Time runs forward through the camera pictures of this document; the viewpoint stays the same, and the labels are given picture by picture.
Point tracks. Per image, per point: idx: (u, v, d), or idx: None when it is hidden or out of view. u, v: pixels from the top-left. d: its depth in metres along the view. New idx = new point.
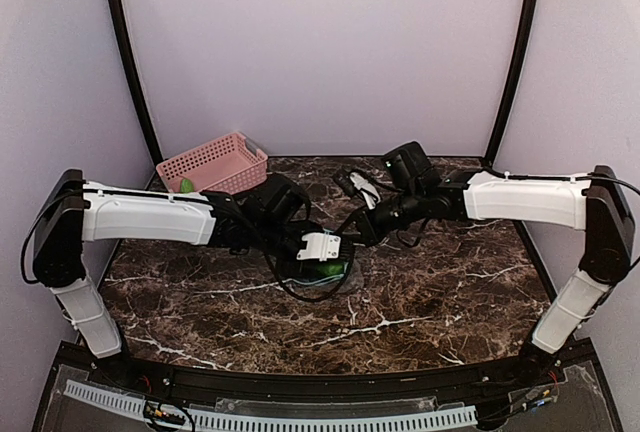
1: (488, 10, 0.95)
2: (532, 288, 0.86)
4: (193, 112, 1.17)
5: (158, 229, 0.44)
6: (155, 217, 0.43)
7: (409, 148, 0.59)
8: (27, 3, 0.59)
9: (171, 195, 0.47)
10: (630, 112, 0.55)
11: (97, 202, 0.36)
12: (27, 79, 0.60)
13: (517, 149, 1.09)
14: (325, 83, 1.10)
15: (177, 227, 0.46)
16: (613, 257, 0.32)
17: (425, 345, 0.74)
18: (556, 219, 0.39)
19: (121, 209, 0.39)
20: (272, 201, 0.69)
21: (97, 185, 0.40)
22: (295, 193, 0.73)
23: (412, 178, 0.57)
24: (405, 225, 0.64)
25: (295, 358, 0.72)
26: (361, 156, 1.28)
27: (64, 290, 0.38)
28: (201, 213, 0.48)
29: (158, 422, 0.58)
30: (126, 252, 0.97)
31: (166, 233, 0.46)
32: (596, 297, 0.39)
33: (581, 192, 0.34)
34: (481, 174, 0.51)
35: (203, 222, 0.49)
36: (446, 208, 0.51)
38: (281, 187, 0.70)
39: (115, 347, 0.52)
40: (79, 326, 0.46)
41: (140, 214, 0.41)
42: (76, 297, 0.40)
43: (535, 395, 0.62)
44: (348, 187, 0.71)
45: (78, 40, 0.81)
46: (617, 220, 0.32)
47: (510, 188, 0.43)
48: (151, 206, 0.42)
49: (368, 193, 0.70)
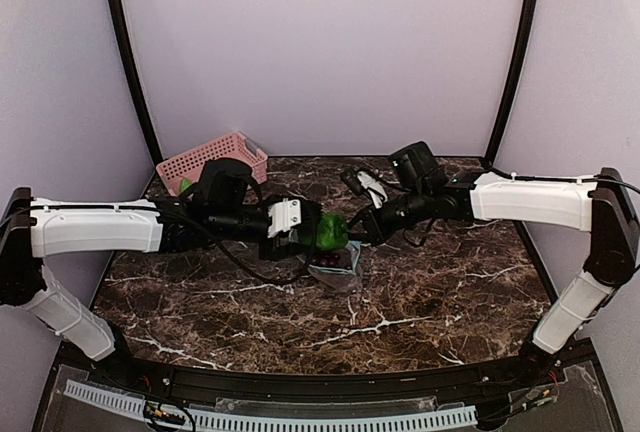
1: (488, 9, 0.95)
2: (532, 288, 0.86)
4: (193, 112, 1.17)
5: (104, 240, 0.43)
6: (99, 227, 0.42)
7: (417, 148, 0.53)
8: (27, 5, 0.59)
9: (115, 205, 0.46)
10: (630, 112, 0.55)
11: (42, 217, 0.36)
12: (28, 80, 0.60)
13: (517, 149, 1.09)
14: (326, 82, 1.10)
15: (124, 236, 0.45)
16: (617, 258, 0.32)
17: (424, 345, 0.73)
18: (562, 220, 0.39)
19: (65, 220, 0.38)
20: (214, 192, 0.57)
21: (43, 201, 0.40)
22: (233, 175, 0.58)
23: (418, 178, 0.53)
24: (410, 224, 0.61)
25: (295, 358, 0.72)
26: (361, 156, 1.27)
27: (31, 304, 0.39)
28: (148, 219, 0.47)
29: (158, 422, 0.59)
30: (126, 252, 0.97)
31: (114, 243, 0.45)
32: (599, 298, 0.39)
33: (588, 195, 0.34)
34: (487, 174, 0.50)
35: (150, 228, 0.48)
36: (452, 208, 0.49)
38: (216, 173, 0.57)
39: (107, 345, 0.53)
40: (66, 334, 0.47)
41: (84, 225, 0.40)
42: (48, 307, 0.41)
43: (535, 395, 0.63)
44: (355, 186, 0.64)
45: (79, 40, 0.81)
46: (624, 223, 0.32)
47: (516, 189, 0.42)
48: (94, 215, 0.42)
49: (375, 192, 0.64)
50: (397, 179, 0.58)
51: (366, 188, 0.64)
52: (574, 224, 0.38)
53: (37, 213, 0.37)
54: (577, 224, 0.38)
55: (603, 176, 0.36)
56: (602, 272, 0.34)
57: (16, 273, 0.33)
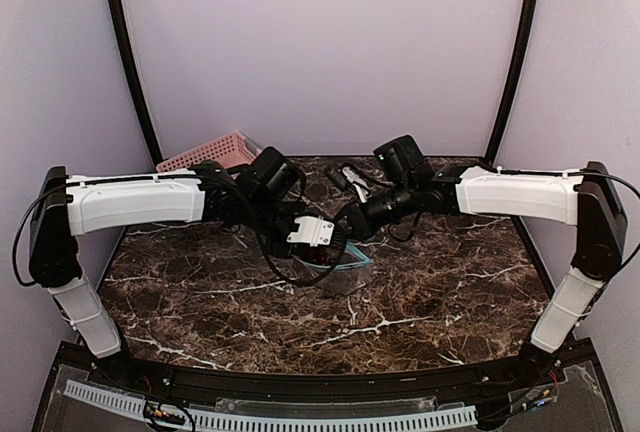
1: (489, 11, 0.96)
2: (532, 288, 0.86)
4: (203, 124, 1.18)
5: (147, 213, 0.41)
6: (134, 200, 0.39)
7: (402, 141, 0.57)
8: (27, 6, 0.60)
9: (154, 176, 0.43)
10: (629, 112, 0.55)
11: (78, 194, 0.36)
12: (26, 81, 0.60)
13: (517, 151, 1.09)
14: (326, 81, 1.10)
15: (168, 209, 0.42)
16: (605, 252, 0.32)
17: (425, 345, 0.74)
18: (551, 214, 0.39)
19: (100, 197, 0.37)
20: (268, 174, 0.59)
21: (79, 178, 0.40)
22: (287, 167, 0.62)
23: (404, 171, 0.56)
24: (395, 219, 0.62)
25: (295, 359, 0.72)
26: (361, 156, 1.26)
27: (60, 290, 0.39)
28: (188, 188, 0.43)
29: (158, 422, 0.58)
30: (126, 252, 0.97)
31: (160, 216, 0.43)
32: (592, 292, 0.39)
33: (574, 188, 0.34)
34: (473, 169, 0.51)
35: (193, 197, 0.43)
36: (438, 203, 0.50)
38: (276, 159, 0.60)
39: (113, 345, 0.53)
40: (78, 325, 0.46)
41: (119, 202, 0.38)
42: (82, 296, 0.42)
43: (535, 395, 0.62)
44: (341, 181, 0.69)
45: (77, 37, 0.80)
46: (609, 215, 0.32)
47: (506, 184, 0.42)
48: (130, 188, 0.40)
49: (360, 185, 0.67)
50: (384, 174, 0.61)
51: (351, 182, 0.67)
52: (560, 217, 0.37)
53: (78, 192, 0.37)
54: (563, 218, 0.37)
55: (589, 170, 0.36)
56: (589, 266, 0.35)
57: (57, 254, 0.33)
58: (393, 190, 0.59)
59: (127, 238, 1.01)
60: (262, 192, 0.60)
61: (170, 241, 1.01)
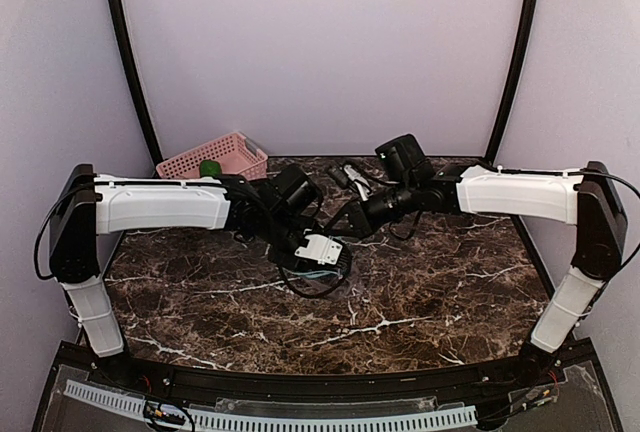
1: (489, 11, 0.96)
2: (532, 288, 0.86)
4: (203, 124, 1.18)
5: (169, 217, 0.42)
6: (161, 203, 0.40)
7: (404, 140, 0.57)
8: (27, 6, 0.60)
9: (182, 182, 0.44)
10: (629, 112, 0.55)
11: (109, 194, 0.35)
12: (26, 81, 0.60)
13: (517, 151, 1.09)
14: (325, 81, 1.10)
15: (191, 213, 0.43)
16: (604, 252, 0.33)
17: (424, 345, 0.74)
18: (552, 213, 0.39)
19: (130, 198, 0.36)
20: (288, 189, 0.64)
21: (108, 177, 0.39)
22: (310, 186, 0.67)
23: (406, 170, 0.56)
24: (396, 217, 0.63)
25: (295, 359, 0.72)
26: (361, 156, 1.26)
27: (75, 287, 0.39)
28: (215, 196, 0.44)
29: (158, 422, 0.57)
30: (126, 252, 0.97)
31: (180, 220, 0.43)
32: (592, 292, 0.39)
33: (573, 188, 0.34)
34: (474, 169, 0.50)
35: (218, 205, 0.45)
36: (439, 201, 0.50)
38: (299, 176, 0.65)
39: (116, 344, 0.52)
40: (84, 322, 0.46)
41: (146, 203, 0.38)
42: (94, 294, 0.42)
43: (535, 394, 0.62)
44: (342, 179, 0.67)
45: (77, 36, 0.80)
46: (609, 214, 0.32)
47: (508, 183, 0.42)
48: (157, 192, 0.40)
49: (361, 184, 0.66)
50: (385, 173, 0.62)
51: (353, 181, 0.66)
52: (560, 216, 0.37)
53: (106, 191, 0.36)
54: (564, 217, 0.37)
55: (589, 170, 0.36)
56: (589, 265, 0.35)
57: (79, 251, 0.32)
58: (394, 190, 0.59)
59: (127, 238, 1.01)
60: (283, 207, 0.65)
61: (170, 241, 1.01)
